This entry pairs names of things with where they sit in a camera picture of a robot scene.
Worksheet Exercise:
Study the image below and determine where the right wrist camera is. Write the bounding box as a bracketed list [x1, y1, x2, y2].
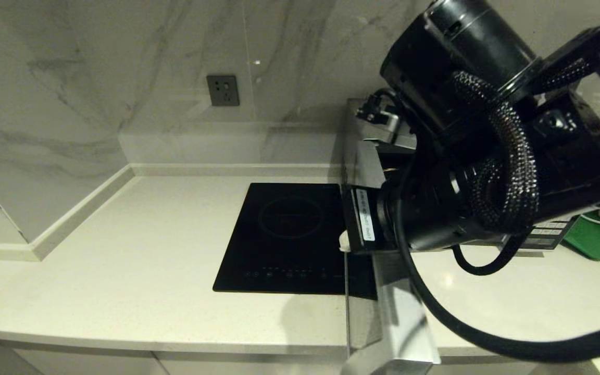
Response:
[355, 90, 402, 142]

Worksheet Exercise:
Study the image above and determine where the black glass microwave door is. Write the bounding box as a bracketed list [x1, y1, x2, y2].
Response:
[342, 141, 441, 375]

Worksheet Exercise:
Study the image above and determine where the black glass induction cooktop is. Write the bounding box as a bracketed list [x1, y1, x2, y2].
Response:
[212, 182, 379, 300]

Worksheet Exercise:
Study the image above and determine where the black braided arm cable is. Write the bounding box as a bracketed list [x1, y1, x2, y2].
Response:
[451, 70, 540, 235]

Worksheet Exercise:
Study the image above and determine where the grey single wall socket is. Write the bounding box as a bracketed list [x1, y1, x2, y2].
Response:
[206, 75, 240, 107]

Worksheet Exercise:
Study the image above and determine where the black smooth arm cable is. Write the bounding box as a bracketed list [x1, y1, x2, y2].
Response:
[393, 156, 600, 364]

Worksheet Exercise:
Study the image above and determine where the green board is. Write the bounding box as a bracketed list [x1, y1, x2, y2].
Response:
[562, 211, 600, 261]

